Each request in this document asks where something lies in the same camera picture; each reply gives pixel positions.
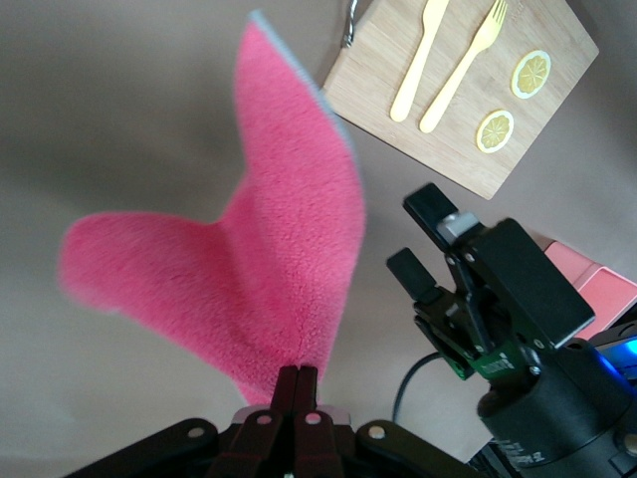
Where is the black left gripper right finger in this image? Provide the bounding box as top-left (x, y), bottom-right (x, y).
top-left (293, 366), bottom-right (479, 478)

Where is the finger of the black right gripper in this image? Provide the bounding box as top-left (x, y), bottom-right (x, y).
top-left (402, 182), bottom-right (487, 350)
top-left (386, 247), bottom-right (479, 379)

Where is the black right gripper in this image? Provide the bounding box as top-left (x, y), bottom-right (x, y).
top-left (470, 341), bottom-right (637, 467)

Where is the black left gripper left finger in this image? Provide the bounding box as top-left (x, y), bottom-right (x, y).
top-left (64, 365), bottom-right (300, 478)

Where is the pink and grey microfibre cloth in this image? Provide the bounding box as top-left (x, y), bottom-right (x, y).
top-left (57, 9), bottom-right (367, 407)

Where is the lemon slice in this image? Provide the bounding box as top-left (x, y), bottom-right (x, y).
top-left (476, 109), bottom-right (516, 153)
top-left (511, 49), bottom-right (552, 99)

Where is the pink plastic bin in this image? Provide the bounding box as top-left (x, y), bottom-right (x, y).
top-left (544, 237), bottom-right (637, 345)

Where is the bamboo cutting board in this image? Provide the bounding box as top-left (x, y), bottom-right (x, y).
top-left (321, 0), bottom-right (600, 201)

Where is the yellow plastic fork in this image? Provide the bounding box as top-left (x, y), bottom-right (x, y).
top-left (419, 0), bottom-right (509, 134)

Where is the yellow plastic knife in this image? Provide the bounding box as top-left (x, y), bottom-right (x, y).
top-left (389, 0), bottom-right (452, 123)

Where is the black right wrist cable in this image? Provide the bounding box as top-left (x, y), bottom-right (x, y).
top-left (391, 352), bottom-right (442, 424)

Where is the right wrist camera unit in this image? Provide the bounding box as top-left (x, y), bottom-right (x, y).
top-left (445, 217), bottom-right (597, 350)

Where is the metal cutting board handle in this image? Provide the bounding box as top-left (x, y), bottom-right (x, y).
top-left (340, 0), bottom-right (360, 50)

